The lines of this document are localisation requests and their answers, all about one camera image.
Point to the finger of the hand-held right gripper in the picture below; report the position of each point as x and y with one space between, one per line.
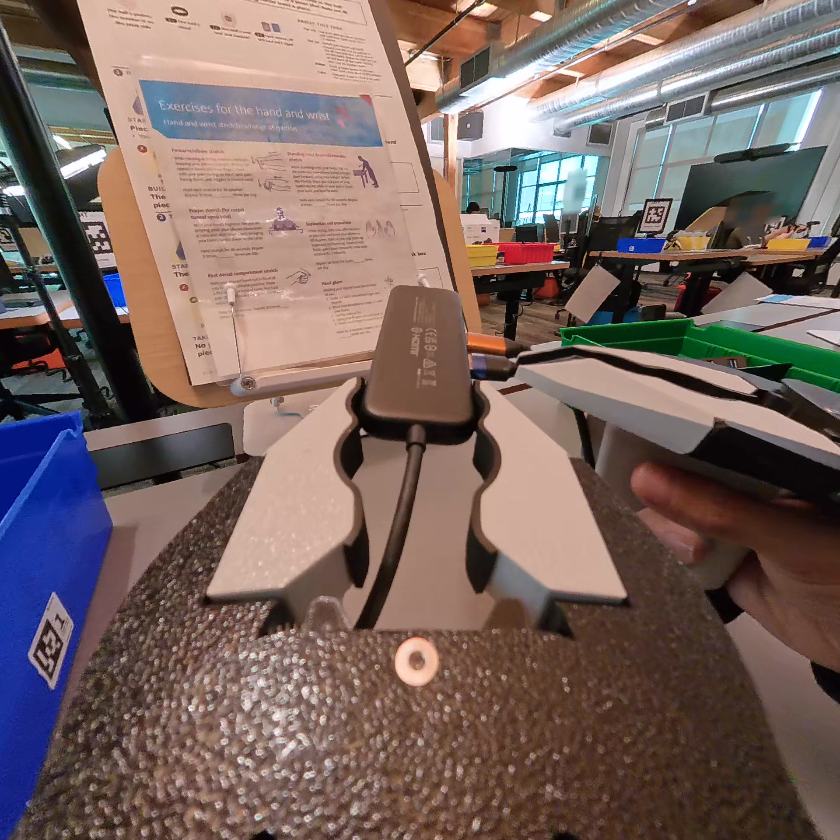
656 364
623 400

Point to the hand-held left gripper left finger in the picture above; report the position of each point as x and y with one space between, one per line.
282 525

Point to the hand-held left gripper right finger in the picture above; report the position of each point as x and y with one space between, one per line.
551 525

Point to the green plastic bin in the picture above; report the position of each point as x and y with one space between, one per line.
722 344

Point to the dark grey usb hub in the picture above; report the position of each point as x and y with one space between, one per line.
413 354

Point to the large blue plastic bin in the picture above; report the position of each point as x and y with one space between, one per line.
46 525

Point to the person's right hand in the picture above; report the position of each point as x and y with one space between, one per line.
787 577

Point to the white card sheet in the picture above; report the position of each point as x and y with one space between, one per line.
738 295
590 295

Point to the long wooden desk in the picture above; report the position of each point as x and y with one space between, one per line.
518 269
689 254

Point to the small blue bin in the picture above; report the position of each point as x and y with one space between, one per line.
115 290
640 245

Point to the small yellow bin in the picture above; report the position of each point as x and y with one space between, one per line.
692 243
787 244

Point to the fiducial marker sign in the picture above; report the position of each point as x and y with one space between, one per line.
98 243
656 216

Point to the red ribbed bin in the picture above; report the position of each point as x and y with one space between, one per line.
525 253

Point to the yellow ribbed bin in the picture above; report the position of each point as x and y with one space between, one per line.
482 256

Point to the white cardboard box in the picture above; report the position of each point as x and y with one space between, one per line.
480 228

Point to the instruction sheet on wooden stand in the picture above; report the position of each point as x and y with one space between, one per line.
138 315

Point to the black ceiling speaker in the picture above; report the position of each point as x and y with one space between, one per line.
470 124

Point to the black tripod pole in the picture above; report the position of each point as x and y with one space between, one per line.
52 216

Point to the white instruction sheet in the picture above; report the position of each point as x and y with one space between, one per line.
262 39

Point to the large black wall screen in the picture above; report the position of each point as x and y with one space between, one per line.
702 184

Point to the silver round ventilation duct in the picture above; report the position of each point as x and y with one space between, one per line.
754 85

